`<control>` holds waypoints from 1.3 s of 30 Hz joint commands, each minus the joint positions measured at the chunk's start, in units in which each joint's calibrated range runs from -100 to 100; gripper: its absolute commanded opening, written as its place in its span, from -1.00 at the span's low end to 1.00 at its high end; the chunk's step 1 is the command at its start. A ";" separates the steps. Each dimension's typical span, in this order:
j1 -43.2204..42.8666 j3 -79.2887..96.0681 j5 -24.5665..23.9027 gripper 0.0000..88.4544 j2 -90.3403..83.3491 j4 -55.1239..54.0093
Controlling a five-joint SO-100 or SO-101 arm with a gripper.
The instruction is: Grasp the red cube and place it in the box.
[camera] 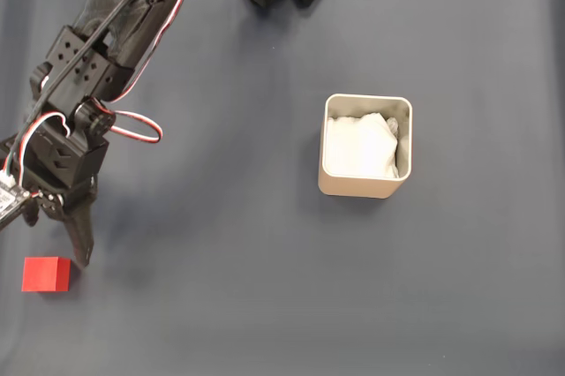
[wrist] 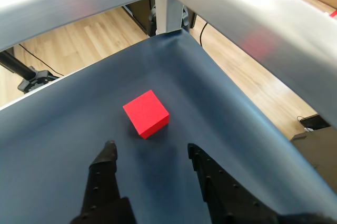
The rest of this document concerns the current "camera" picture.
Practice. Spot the white crumpled cloth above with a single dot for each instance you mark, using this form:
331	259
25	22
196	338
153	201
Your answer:
357	146

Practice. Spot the red cube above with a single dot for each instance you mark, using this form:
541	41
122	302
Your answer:
44	274

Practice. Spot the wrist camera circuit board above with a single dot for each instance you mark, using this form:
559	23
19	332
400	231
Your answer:
9	201

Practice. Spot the beige square box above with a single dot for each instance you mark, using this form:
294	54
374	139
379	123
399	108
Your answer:
366	190

